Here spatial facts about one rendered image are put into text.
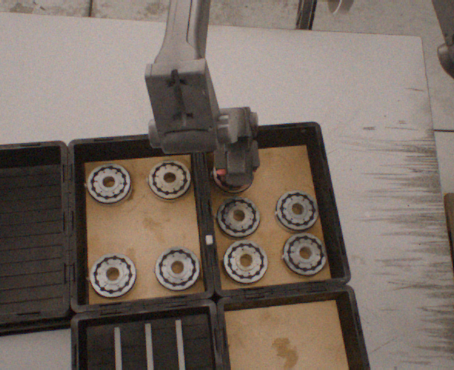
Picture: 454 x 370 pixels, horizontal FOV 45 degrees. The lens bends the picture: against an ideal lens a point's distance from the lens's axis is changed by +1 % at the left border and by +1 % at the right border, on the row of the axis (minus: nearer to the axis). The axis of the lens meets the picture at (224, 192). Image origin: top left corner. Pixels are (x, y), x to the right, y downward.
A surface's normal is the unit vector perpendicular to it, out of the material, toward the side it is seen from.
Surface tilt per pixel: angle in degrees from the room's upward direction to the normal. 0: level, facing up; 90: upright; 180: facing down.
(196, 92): 58
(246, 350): 0
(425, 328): 0
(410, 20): 0
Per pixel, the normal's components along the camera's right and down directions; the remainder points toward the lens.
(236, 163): -0.18, -0.29
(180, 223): 0.07, -0.36
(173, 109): -0.11, 0.58
